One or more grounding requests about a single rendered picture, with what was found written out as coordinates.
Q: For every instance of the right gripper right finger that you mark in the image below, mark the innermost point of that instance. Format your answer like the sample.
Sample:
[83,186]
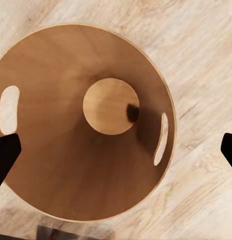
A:
[226,147]

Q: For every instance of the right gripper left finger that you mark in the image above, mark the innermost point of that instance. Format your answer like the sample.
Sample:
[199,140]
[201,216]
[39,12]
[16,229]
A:
[10,149]

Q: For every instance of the trash can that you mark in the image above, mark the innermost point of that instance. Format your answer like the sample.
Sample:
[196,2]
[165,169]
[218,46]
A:
[89,115]

